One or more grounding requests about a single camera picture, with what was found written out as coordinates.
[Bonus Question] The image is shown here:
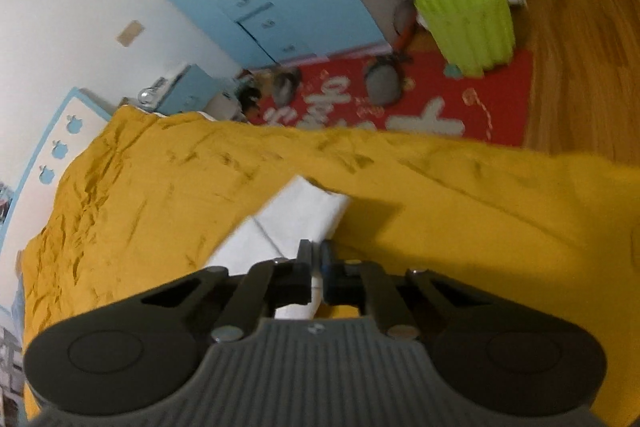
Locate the white garment with striped trim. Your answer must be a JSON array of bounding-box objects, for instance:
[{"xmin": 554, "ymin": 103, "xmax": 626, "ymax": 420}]
[{"xmin": 205, "ymin": 174, "xmax": 352, "ymax": 321}]

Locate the white headboard with apples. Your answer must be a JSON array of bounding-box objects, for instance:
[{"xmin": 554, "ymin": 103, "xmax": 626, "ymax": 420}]
[{"xmin": 0, "ymin": 87, "xmax": 114, "ymax": 268}]

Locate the red printed rug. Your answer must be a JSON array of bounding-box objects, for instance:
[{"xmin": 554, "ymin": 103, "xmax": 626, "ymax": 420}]
[{"xmin": 245, "ymin": 49, "xmax": 535, "ymax": 154}]

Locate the yellow bed blanket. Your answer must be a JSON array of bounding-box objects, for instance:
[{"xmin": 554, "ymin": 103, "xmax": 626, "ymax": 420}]
[{"xmin": 15, "ymin": 104, "xmax": 640, "ymax": 427}]

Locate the blue nightstand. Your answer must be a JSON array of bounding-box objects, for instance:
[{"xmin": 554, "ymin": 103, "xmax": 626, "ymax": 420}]
[{"xmin": 137, "ymin": 63, "xmax": 242, "ymax": 124}]

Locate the green ribbed waste bin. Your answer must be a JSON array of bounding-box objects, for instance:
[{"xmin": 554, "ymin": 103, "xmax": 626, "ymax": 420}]
[{"xmin": 414, "ymin": 0, "xmax": 517, "ymax": 76}]

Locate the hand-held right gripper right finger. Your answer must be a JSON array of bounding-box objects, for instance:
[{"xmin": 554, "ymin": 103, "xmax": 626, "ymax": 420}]
[{"xmin": 320, "ymin": 241, "xmax": 497, "ymax": 341}]

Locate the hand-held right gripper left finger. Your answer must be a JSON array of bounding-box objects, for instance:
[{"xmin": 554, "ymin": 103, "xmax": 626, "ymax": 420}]
[{"xmin": 141, "ymin": 239, "xmax": 314, "ymax": 342}]

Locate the beige wall plate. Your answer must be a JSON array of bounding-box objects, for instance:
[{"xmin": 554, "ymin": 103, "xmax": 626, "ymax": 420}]
[{"xmin": 117, "ymin": 20, "xmax": 146, "ymax": 48}]

